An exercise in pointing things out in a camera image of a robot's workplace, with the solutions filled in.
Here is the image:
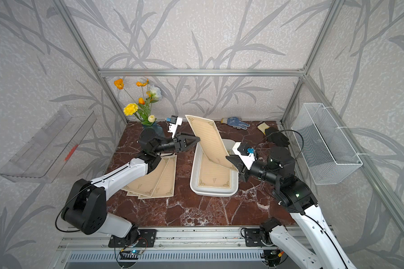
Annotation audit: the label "removed stationery sheet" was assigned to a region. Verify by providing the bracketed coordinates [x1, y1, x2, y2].
[138, 155, 177, 200]
[121, 157, 170, 197]
[186, 115, 237, 171]

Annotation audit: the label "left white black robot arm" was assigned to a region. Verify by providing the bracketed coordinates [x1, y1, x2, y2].
[58, 128, 200, 244]

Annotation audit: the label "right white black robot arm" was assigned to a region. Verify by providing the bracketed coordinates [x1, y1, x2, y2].
[227, 142, 355, 269]

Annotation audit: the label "white storage box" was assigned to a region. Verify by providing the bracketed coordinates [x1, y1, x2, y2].
[190, 143, 239, 197]

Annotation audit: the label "stationery sheets in box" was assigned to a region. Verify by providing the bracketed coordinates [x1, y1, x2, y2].
[198, 153, 231, 189]

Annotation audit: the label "blue dotted work glove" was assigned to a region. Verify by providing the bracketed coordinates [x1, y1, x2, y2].
[221, 117, 250, 130]

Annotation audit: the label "glass vase with flowers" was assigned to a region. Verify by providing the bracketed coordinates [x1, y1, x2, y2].
[113, 78, 163, 136]

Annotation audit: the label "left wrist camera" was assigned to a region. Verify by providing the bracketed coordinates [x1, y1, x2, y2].
[166, 115, 183, 138]

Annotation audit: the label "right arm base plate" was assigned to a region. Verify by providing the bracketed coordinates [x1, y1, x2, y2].
[240, 228, 266, 247]

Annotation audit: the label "white wire mesh basket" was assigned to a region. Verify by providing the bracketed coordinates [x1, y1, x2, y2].
[291, 103, 362, 185]

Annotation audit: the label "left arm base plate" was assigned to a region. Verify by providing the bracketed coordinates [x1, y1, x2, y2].
[108, 229, 157, 249]

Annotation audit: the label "clear plastic wall shelf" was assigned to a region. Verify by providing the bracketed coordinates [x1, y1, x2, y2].
[0, 105, 97, 183]

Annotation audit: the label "aluminium front rail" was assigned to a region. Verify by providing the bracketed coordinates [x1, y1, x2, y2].
[57, 226, 247, 251]

